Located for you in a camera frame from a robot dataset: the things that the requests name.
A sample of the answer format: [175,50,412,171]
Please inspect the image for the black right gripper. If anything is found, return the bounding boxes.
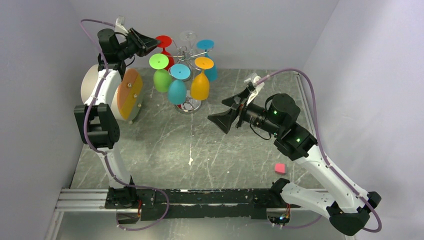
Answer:
[207,88,282,136]

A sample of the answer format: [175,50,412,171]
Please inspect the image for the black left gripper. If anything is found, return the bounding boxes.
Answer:
[117,28,162,60]

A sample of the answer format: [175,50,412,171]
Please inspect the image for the red plastic wine glass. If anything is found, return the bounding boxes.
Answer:
[155,35,175,71]

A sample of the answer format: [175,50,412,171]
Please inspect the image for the orange plastic wine glass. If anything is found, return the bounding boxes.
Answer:
[190,56,214,101]

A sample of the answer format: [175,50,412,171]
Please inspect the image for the green plastic wine glass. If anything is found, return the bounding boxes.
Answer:
[149,53,173,93]

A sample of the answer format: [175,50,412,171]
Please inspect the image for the clear wine glass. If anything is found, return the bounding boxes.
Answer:
[179,30,198,62]

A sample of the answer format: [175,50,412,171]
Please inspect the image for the light blue plastic goblet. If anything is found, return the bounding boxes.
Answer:
[167,63,191,105]

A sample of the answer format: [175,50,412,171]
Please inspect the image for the blue plastic wine glass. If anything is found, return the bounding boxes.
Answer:
[196,39,218,82]

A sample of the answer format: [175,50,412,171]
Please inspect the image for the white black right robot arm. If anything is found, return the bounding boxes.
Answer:
[207,86,382,236]

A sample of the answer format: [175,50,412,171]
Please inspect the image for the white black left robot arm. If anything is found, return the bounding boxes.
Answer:
[73,28,160,209]

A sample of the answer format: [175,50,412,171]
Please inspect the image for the round cream drawer box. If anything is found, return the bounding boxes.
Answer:
[80,64,143,123]

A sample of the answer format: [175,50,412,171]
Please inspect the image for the pink foam cube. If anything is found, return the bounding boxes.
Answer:
[274,163,287,175]

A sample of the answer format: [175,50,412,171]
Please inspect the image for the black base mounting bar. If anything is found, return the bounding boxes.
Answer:
[104,188,288,221]

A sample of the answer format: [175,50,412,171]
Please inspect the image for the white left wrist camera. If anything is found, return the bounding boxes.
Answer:
[114,15,129,36]

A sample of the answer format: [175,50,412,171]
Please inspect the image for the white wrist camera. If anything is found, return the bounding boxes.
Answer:
[114,15,129,36]
[243,72,265,106]

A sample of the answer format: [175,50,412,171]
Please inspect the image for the chrome wire wine glass rack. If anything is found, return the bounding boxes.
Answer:
[172,35,209,115]

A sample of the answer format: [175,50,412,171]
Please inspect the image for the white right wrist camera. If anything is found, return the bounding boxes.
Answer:
[243,72,265,106]

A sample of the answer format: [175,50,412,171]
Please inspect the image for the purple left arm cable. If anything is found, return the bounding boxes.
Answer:
[79,18,140,193]

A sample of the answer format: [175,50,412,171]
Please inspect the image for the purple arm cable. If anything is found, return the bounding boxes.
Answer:
[255,68,383,233]
[79,18,140,193]

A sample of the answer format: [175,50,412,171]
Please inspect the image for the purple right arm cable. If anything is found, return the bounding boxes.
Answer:
[255,68,383,233]

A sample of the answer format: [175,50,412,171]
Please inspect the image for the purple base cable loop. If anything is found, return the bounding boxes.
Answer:
[115,188,170,232]

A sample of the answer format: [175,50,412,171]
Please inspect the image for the aluminium extrusion rail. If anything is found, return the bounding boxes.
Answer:
[55,189,108,212]

